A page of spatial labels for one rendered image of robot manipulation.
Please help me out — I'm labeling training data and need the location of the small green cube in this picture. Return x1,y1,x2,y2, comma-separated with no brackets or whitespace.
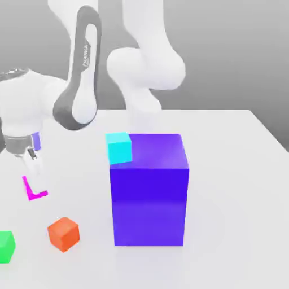
0,230,16,264

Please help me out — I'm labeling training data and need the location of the small orange cube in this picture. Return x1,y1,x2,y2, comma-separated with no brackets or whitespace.
47,216,81,253

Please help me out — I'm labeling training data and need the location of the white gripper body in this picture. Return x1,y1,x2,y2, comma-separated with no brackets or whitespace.
22,155,47,195

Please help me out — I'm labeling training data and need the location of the small magenta cube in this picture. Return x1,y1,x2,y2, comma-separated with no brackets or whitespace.
21,176,49,202

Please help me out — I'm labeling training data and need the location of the small cyan cube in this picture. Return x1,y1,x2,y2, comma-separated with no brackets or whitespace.
104,132,133,165

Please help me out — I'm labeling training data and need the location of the large purple box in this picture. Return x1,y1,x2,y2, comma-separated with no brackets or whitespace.
109,133,190,247

